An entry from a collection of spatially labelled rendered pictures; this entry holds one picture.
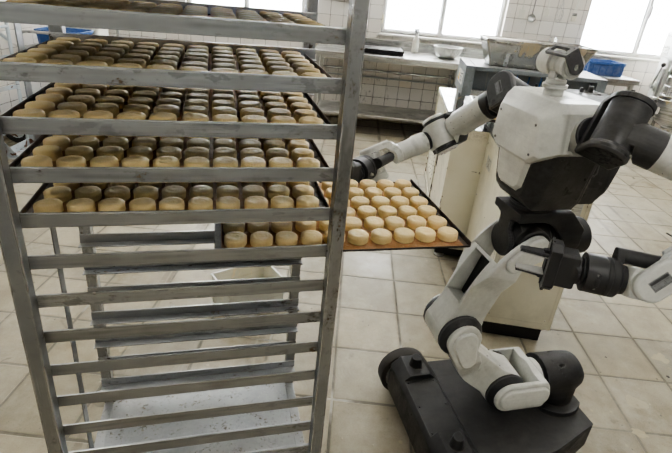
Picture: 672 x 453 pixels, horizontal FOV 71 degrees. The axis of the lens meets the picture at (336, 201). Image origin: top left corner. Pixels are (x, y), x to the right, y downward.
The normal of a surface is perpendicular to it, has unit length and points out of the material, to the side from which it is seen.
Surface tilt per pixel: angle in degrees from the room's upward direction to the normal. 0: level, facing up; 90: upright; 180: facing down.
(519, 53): 115
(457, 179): 90
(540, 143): 85
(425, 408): 0
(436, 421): 0
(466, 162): 90
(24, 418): 0
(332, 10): 90
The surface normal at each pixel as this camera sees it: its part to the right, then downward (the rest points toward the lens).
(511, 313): -0.13, 0.40
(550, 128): -0.52, 0.23
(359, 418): 0.09, -0.91
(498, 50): -0.15, 0.74
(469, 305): 0.22, 0.42
